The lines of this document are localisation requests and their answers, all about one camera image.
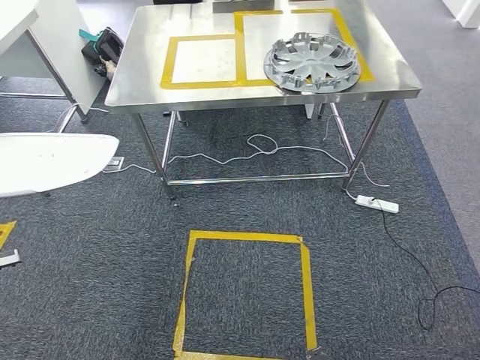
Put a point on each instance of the white plastic car panel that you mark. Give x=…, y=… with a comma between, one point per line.
x=48, y=161

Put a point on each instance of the stainless steel workbench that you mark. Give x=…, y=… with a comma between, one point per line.
x=149, y=59

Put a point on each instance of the yellow floor tape square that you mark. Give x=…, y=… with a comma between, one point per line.
x=244, y=237
x=5, y=231

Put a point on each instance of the large yellow tape rectangle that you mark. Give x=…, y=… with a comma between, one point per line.
x=240, y=49

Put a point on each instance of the small yellow tape rectangle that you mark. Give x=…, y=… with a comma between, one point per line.
x=168, y=64

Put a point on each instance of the grey plastic wheel cover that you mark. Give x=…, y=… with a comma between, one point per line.
x=311, y=63

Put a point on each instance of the white power strip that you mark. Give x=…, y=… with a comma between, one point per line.
x=379, y=204

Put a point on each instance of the white furniture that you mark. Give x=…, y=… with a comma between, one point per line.
x=469, y=12

